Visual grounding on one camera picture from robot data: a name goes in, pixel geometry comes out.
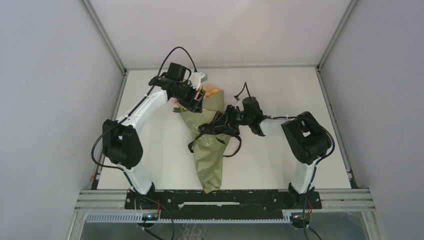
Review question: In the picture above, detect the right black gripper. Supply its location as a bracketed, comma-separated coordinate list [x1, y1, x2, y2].
[213, 103, 253, 132]

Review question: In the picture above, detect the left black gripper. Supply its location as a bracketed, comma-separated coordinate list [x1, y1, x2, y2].
[173, 80, 206, 114]

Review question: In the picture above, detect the yellow fake flower stem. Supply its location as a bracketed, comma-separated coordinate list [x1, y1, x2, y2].
[204, 88, 221, 99]

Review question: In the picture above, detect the black ribbon strap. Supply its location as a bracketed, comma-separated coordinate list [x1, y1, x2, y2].
[187, 112, 243, 159]

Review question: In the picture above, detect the orange wrapping paper sheet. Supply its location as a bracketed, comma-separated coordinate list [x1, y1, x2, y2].
[180, 84, 231, 194]

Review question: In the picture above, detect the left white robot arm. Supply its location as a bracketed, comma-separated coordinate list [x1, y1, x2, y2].
[94, 72, 208, 209]

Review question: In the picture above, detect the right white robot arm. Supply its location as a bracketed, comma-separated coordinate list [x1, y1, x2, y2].
[212, 104, 335, 208]

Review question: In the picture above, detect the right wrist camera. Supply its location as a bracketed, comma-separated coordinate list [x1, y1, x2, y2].
[242, 96, 263, 118]

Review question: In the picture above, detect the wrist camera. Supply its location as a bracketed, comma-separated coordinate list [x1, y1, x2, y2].
[165, 62, 192, 82]
[242, 96, 263, 118]

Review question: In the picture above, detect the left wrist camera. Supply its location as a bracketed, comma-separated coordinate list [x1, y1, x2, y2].
[165, 62, 192, 82]

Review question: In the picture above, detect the black mounting base plate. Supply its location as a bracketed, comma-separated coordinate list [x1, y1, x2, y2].
[125, 189, 323, 210]

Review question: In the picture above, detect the white cable duct rail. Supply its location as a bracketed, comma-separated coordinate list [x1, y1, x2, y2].
[85, 212, 292, 224]

